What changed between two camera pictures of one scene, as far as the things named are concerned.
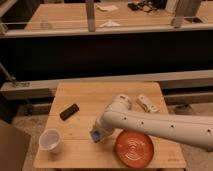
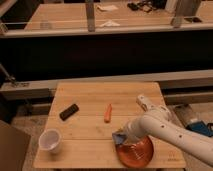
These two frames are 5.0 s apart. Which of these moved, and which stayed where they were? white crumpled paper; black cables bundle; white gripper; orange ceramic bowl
Moved: white gripper
Stayed: white crumpled paper; orange ceramic bowl; black cables bundle
